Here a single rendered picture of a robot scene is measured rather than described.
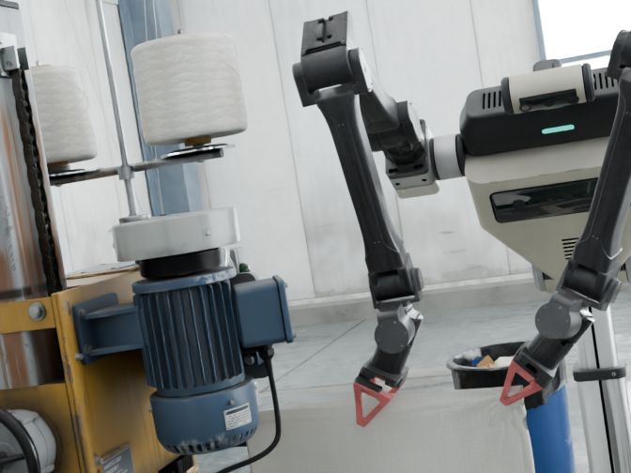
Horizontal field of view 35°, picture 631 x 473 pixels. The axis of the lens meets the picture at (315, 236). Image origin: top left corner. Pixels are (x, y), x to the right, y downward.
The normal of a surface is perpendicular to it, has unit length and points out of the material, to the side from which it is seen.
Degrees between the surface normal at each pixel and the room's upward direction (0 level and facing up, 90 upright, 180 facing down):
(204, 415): 92
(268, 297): 90
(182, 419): 91
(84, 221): 90
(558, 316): 79
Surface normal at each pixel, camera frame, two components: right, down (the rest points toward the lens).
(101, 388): 0.94, -0.13
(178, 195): -0.30, 0.10
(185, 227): 0.29, 0.00
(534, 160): -0.31, -0.70
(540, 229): -0.13, 0.71
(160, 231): -0.08, 0.07
